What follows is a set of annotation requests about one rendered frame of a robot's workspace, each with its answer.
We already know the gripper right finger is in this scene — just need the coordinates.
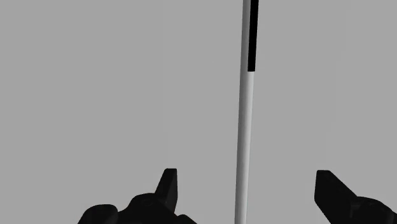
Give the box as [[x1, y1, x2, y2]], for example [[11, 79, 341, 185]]
[[314, 169, 397, 224]]

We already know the white upright post, black strip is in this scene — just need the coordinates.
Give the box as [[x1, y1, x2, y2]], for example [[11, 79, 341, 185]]
[[234, 0, 260, 224]]

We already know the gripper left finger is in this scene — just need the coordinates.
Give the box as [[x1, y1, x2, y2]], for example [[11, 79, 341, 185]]
[[77, 168, 179, 224]]

